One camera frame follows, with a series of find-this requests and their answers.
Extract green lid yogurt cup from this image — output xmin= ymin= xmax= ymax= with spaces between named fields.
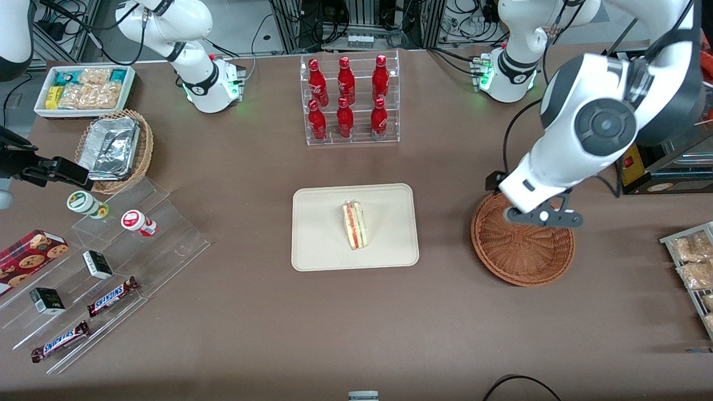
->
xmin=67 ymin=190 xmax=110 ymax=220

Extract snickers chocolate bar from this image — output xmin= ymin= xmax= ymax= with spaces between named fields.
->
xmin=87 ymin=277 xmax=140 ymax=318
xmin=31 ymin=321 xmax=90 ymax=364

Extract aluminium frame rack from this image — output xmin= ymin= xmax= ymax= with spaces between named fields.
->
xmin=267 ymin=0 xmax=449 ymax=53

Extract large clear fried snack bag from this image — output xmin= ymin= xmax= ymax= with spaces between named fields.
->
xmin=58 ymin=82 xmax=121 ymax=110

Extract small clear fried snack bag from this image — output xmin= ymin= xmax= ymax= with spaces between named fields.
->
xmin=78 ymin=68 xmax=112 ymax=86

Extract small black carton box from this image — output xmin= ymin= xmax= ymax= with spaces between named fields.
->
xmin=82 ymin=250 xmax=114 ymax=280
xmin=30 ymin=287 xmax=66 ymax=316

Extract clear acrylic stepped display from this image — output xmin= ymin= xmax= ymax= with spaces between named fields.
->
xmin=0 ymin=177 xmax=211 ymax=375

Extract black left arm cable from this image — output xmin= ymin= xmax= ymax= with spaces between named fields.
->
xmin=501 ymin=100 xmax=542 ymax=175

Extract triangle sandwich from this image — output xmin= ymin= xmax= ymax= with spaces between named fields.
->
xmin=342 ymin=200 xmax=368 ymax=251

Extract black looped cable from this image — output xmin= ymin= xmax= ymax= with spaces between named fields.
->
xmin=482 ymin=374 xmax=563 ymax=401

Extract red tartan cookie box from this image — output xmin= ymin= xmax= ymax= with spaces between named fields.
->
xmin=0 ymin=229 xmax=70 ymax=297

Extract cream plastic tray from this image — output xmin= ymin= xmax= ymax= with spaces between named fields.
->
xmin=291 ymin=183 xmax=419 ymax=272

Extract white rectangular snack bin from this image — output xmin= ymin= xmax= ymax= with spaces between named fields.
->
xmin=33 ymin=64 xmax=137 ymax=120

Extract aluminium foil tray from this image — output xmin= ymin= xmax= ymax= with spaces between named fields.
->
xmin=78 ymin=116 xmax=140 ymax=182

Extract red lid yogurt cup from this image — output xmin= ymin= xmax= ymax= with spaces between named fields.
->
xmin=121 ymin=209 xmax=158 ymax=238

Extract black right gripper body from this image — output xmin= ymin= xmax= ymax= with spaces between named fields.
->
xmin=0 ymin=127 xmax=42 ymax=179

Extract red cola bottle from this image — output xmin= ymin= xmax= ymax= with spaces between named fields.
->
xmin=308 ymin=99 xmax=328 ymax=141
xmin=338 ymin=56 xmax=356 ymax=105
xmin=370 ymin=97 xmax=388 ymax=140
xmin=372 ymin=55 xmax=389 ymax=102
xmin=336 ymin=97 xmax=354 ymax=139
xmin=308 ymin=58 xmax=329 ymax=107

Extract round brown wicker basket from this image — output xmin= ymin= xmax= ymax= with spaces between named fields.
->
xmin=471 ymin=191 xmax=575 ymax=287

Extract grey wire rack tray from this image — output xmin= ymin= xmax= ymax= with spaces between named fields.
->
xmin=660 ymin=222 xmax=713 ymax=341

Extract oval tan wicker basket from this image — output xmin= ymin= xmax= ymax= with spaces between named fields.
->
xmin=75 ymin=109 xmax=154 ymax=194

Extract clear acrylic bottle rack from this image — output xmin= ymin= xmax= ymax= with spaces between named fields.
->
xmin=300 ymin=49 xmax=401 ymax=146

